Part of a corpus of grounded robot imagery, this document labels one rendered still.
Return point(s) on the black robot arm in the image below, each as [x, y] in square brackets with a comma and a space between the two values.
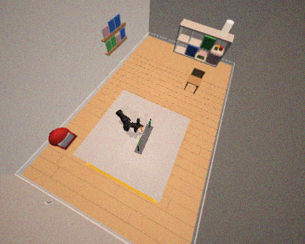
[126, 121]

